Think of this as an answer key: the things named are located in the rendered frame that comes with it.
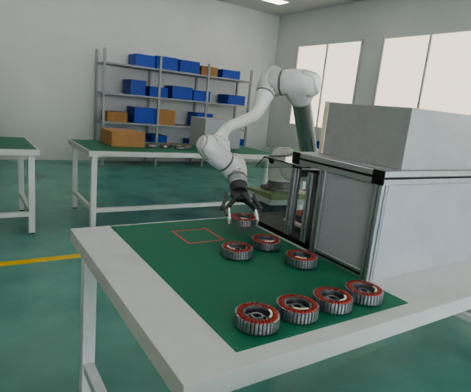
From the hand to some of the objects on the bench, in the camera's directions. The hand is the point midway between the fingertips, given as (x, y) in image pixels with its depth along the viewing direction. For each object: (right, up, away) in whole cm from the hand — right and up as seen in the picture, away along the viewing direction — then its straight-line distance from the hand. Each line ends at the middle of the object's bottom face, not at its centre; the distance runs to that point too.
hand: (242, 218), depth 175 cm
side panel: (+33, -15, -26) cm, 45 cm away
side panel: (+88, -13, +9) cm, 89 cm away
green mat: (-3, -12, -29) cm, 32 cm away
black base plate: (+40, -5, +23) cm, 46 cm away
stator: (-3, -12, -26) cm, 29 cm away
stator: (+8, -10, -14) cm, 19 cm away
